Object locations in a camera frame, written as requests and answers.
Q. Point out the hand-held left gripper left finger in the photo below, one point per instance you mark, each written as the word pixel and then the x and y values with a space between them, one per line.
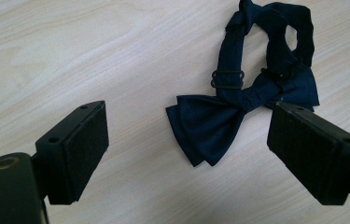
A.
pixel 76 152

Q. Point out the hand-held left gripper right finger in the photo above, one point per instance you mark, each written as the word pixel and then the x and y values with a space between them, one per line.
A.
pixel 312 149

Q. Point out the navy blue bow tie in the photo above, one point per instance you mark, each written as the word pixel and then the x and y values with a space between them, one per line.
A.
pixel 213 124

